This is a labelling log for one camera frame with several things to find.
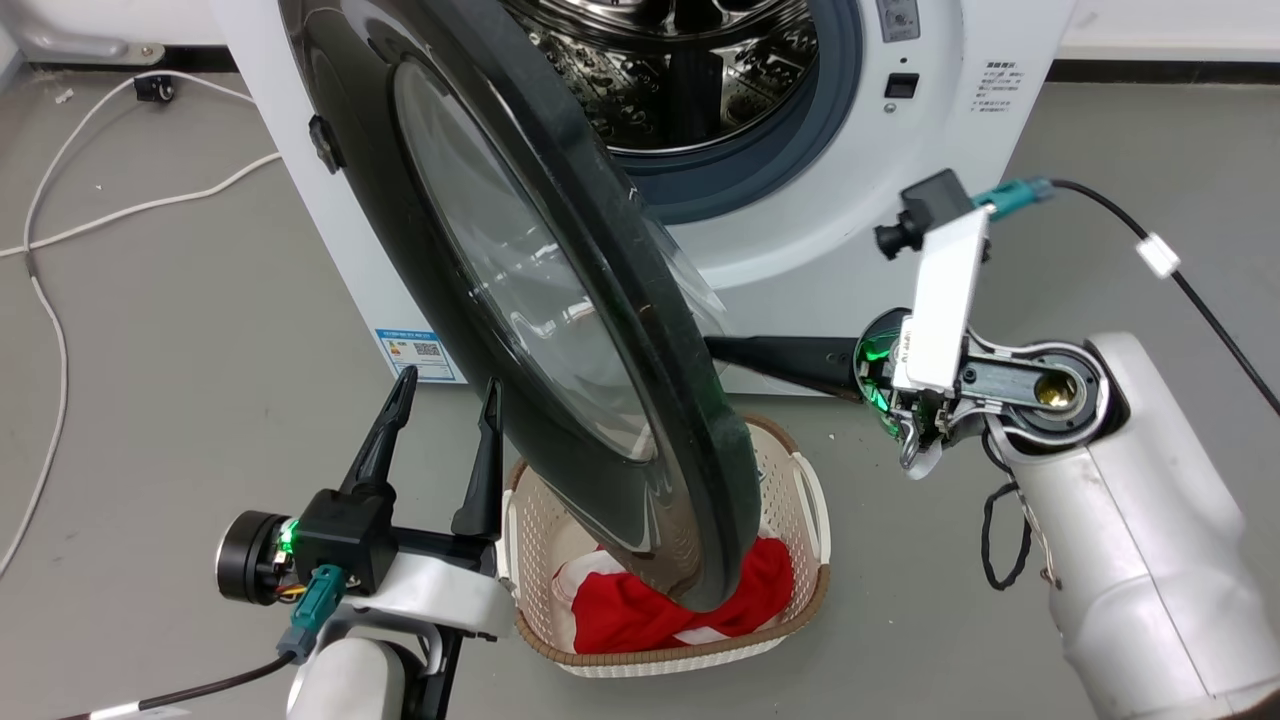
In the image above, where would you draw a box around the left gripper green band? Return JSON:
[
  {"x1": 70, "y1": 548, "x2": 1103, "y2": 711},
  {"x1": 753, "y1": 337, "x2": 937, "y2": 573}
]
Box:
[{"x1": 218, "y1": 365, "x2": 507, "y2": 607}]

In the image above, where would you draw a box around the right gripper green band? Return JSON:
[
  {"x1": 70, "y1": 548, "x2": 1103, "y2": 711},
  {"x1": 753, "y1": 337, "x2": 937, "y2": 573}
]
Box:
[{"x1": 705, "y1": 308, "x2": 966, "y2": 482}]

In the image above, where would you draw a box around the black round glass washer door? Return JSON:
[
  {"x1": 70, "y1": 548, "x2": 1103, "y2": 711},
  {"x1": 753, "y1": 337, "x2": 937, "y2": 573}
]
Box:
[{"x1": 278, "y1": 0, "x2": 763, "y2": 614}]

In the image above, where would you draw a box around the white front-load washing machine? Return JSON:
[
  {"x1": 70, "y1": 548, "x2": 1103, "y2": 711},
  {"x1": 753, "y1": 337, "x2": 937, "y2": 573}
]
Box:
[{"x1": 208, "y1": 0, "x2": 1076, "y2": 397}]

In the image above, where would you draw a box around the grey-blue rubber door gasket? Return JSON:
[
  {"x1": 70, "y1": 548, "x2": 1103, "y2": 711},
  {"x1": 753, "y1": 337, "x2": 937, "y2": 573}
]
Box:
[{"x1": 608, "y1": 0, "x2": 867, "y2": 227}]

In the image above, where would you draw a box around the blue energy label sticker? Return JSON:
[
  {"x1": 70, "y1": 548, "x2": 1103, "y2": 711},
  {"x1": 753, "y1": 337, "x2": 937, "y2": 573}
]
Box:
[{"x1": 375, "y1": 328, "x2": 467, "y2": 386}]

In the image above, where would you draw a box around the cream perforated laundry basket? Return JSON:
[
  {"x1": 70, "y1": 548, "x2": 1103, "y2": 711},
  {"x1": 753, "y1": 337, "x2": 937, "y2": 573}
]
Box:
[{"x1": 500, "y1": 414, "x2": 833, "y2": 680}]

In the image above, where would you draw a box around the red and white garment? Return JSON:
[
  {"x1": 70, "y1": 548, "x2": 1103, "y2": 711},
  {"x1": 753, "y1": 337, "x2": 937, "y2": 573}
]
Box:
[{"x1": 555, "y1": 537, "x2": 797, "y2": 656}]

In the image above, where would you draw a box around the stainless steel washer drum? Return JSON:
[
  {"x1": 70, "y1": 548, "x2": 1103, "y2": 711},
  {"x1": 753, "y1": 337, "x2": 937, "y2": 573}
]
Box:
[{"x1": 500, "y1": 0, "x2": 821, "y2": 157}]

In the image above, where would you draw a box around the white plastic appliance base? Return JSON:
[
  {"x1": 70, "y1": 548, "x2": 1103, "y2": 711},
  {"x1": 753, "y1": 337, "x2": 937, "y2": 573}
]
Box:
[{"x1": 0, "y1": 0, "x2": 167, "y2": 67}]

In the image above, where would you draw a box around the white left camera bracket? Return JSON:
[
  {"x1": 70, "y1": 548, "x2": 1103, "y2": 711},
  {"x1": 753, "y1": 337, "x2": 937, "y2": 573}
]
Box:
[{"x1": 340, "y1": 550, "x2": 521, "y2": 643}]

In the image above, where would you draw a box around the white camera bracket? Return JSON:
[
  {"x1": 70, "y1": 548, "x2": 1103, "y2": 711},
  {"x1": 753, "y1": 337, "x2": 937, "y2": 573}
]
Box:
[
  {"x1": 890, "y1": 210, "x2": 993, "y2": 393},
  {"x1": 340, "y1": 550, "x2": 521, "y2": 643}
]

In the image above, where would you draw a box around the white right camera bracket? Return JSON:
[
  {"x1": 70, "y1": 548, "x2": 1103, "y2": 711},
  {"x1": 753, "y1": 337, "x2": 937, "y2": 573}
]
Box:
[{"x1": 890, "y1": 210, "x2": 993, "y2": 393}]

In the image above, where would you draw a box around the teal left camera connector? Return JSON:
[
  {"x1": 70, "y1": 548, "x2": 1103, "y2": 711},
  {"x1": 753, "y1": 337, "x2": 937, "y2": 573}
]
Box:
[{"x1": 277, "y1": 563, "x2": 349, "y2": 664}]

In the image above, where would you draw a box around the teal camera connector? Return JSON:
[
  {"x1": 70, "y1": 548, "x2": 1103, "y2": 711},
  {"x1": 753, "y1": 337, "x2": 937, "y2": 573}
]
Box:
[
  {"x1": 277, "y1": 563, "x2": 349, "y2": 664},
  {"x1": 972, "y1": 178, "x2": 1056, "y2": 220}
]

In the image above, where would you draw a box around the thin black looped arm cable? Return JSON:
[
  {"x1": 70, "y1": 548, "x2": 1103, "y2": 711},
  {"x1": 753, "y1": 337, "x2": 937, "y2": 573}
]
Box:
[{"x1": 979, "y1": 430, "x2": 1061, "y2": 593}]

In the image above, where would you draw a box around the teal right camera connector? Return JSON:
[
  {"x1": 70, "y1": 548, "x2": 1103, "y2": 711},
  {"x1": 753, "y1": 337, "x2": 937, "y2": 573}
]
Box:
[{"x1": 972, "y1": 178, "x2": 1056, "y2": 220}]

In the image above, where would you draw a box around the black left camera cable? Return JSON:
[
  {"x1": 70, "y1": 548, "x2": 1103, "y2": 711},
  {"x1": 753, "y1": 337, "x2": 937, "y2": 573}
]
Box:
[{"x1": 60, "y1": 652, "x2": 301, "y2": 720}]

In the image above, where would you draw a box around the black camera cable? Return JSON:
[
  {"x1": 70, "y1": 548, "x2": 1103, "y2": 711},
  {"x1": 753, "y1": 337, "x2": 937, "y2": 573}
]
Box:
[
  {"x1": 60, "y1": 652, "x2": 301, "y2": 720},
  {"x1": 1050, "y1": 178, "x2": 1280, "y2": 417}
]

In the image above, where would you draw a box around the white cable clip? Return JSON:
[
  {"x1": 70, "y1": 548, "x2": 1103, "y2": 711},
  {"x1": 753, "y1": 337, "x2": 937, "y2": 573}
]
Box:
[{"x1": 1135, "y1": 232, "x2": 1184, "y2": 280}]

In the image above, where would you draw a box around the thick white floor cable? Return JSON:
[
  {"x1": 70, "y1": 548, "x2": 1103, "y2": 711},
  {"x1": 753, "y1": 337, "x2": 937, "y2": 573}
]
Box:
[{"x1": 0, "y1": 152, "x2": 284, "y2": 259}]

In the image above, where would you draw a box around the thin white floor cable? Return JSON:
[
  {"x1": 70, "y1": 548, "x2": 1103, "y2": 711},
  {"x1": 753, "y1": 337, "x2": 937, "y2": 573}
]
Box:
[{"x1": 0, "y1": 70, "x2": 259, "y2": 581}]

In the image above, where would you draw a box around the black right camera cable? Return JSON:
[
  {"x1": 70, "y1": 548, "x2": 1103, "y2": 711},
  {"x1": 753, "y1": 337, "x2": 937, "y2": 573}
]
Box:
[{"x1": 1050, "y1": 178, "x2": 1280, "y2": 417}]

